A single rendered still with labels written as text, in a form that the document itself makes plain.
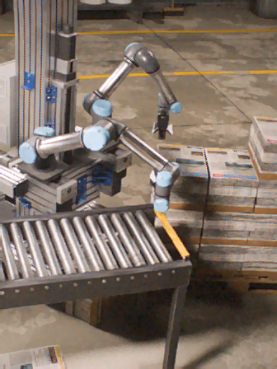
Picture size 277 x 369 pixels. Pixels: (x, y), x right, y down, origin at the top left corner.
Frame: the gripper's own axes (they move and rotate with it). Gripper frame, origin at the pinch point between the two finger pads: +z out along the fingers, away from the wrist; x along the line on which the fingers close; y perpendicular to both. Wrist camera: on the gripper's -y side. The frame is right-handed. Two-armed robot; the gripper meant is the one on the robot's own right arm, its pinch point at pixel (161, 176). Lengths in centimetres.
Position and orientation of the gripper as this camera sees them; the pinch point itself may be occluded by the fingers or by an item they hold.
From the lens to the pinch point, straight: 356.5
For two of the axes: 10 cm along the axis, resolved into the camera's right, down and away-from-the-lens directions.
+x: -10.0, -0.9, 0.0
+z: 0.4, -4.9, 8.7
